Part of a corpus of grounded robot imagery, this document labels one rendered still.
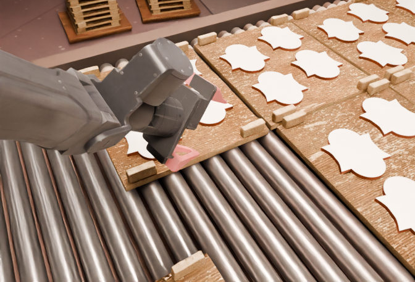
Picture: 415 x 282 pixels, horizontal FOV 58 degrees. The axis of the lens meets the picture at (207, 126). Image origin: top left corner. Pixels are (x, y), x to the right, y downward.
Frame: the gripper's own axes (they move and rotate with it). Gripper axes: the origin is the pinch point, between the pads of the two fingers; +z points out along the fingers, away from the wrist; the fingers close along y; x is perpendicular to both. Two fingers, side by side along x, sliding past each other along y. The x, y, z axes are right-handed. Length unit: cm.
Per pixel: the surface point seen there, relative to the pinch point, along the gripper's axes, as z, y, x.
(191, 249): 5.7, -21.3, -5.3
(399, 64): 64, 31, -1
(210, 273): 4.2, -20.8, -11.5
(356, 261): 21.9, -9.1, -25.6
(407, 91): 58, 25, -8
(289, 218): 19.9, -9.9, -12.4
